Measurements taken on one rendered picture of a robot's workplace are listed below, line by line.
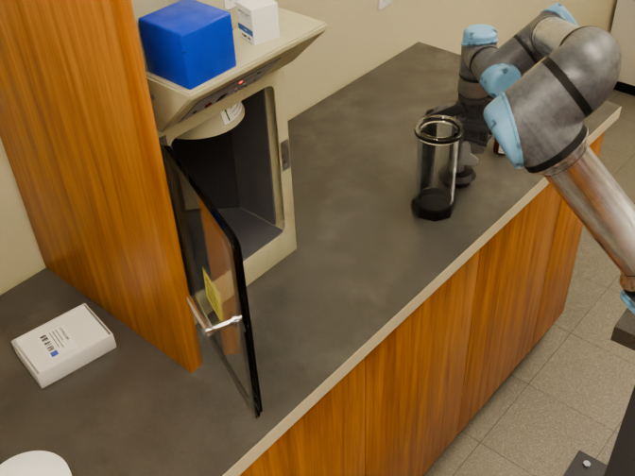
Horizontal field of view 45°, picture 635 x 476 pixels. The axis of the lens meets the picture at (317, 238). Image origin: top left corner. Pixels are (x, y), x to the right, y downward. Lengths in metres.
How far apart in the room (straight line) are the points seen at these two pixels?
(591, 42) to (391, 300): 0.66
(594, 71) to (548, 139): 0.12
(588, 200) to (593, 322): 1.70
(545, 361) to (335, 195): 1.21
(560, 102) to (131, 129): 0.66
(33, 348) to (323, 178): 0.82
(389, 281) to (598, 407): 1.25
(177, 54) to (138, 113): 0.10
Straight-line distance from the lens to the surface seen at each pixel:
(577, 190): 1.33
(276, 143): 1.60
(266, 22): 1.31
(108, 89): 1.19
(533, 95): 1.27
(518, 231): 2.10
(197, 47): 1.18
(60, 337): 1.60
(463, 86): 1.79
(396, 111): 2.24
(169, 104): 1.23
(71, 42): 1.23
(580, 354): 2.89
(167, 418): 1.46
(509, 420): 2.64
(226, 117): 1.45
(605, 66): 1.29
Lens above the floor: 2.06
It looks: 39 degrees down
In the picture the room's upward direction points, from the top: 3 degrees counter-clockwise
